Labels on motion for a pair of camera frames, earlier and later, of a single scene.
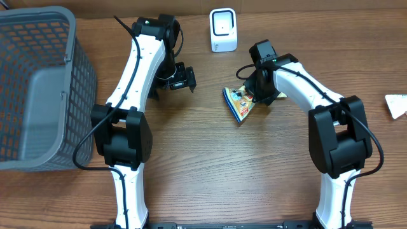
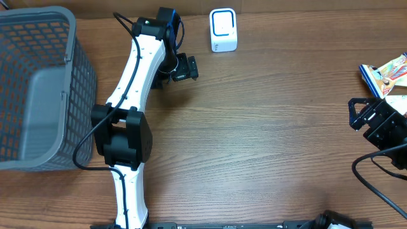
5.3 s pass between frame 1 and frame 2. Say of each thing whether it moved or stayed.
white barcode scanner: stayed
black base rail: stayed
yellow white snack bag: moved
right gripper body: moved
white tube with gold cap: stayed
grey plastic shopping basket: stayed
